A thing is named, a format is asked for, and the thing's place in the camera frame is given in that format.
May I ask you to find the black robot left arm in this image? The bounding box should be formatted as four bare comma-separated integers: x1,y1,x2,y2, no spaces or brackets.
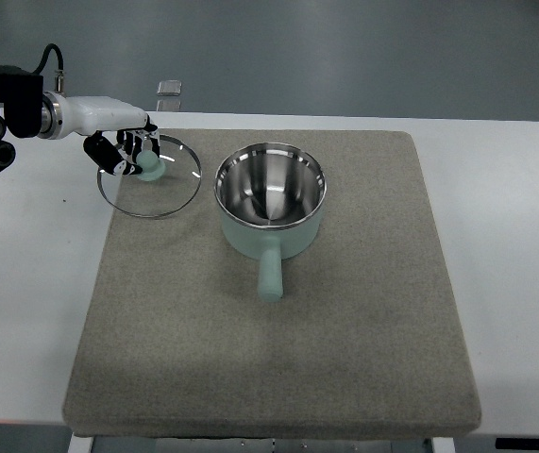
0,55,62,173

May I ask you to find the grey felt mat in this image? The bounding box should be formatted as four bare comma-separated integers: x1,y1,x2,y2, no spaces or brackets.
63,129,481,440

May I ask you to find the glass lid with green knob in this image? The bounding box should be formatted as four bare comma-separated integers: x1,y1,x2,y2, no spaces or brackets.
96,135,202,220

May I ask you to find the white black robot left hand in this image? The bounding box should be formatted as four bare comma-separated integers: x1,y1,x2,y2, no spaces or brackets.
45,92,160,176

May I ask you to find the mint green saucepan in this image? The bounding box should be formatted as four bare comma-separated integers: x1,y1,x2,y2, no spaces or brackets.
213,143,328,302

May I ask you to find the silver floor plate front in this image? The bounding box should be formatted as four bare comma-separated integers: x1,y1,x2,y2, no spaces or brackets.
156,98,181,112

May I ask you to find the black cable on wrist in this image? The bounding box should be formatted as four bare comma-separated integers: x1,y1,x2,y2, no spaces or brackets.
30,42,67,94

